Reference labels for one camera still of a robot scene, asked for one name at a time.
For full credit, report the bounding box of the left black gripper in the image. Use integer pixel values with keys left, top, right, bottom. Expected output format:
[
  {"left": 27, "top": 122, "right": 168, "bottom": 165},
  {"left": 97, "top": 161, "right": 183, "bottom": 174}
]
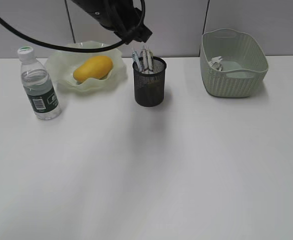
[{"left": 73, "top": 0, "right": 153, "bottom": 45}]

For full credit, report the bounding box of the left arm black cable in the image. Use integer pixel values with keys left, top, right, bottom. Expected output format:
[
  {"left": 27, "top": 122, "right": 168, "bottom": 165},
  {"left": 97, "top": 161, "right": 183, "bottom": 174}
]
[{"left": 0, "top": 0, "right": 147, "bottom": 53}]

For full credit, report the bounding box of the pale green woven basket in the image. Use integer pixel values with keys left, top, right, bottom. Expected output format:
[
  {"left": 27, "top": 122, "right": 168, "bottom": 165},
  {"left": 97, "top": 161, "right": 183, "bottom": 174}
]
[{"left": 200, "top": 28, "right": 269, "bottom": 98}]

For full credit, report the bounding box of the black mesh pen holder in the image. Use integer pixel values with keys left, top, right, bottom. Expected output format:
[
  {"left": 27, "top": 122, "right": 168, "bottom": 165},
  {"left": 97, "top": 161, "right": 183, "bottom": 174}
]
[{"left": 132, "top": 56, "right": 167, "bottom": 107}]

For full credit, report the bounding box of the beige grip pen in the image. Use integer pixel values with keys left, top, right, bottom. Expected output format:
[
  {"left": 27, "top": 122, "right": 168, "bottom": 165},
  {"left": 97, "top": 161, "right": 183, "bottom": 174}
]
[{"left": 147, "top": 47, "right": 154, "bottom": 74}]

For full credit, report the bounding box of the blue grey pen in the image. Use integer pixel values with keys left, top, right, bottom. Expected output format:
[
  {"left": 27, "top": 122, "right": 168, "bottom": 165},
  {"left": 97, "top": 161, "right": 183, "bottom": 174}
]
[{"left": 132, "top": 48, "right": 143, "bottom": 73}]

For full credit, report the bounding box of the yellow mango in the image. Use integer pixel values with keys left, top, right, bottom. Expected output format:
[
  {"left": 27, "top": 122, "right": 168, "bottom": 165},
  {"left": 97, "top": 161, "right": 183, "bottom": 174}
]
[{"left": 73, "top": 55, "right": 113, "bottom": 83}]

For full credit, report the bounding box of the clear water bottle green label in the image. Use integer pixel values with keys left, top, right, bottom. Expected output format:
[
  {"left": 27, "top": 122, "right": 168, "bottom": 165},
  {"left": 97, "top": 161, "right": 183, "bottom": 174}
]
[{"left": 17, "top": 46, "right": 62, "bottom": 120}]

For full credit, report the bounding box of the pale green wavy plate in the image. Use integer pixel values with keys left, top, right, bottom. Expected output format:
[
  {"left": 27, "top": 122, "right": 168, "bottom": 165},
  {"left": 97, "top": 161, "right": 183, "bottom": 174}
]
[{"left": 45, "top": 48, "right": 127, "bottom": 95}]

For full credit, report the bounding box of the white waste paper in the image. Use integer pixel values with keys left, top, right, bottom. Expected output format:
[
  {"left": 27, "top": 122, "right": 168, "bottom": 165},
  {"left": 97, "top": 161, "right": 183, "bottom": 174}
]
[{"left": 208, "top": 56, "right": 223, "bottom": 72}]

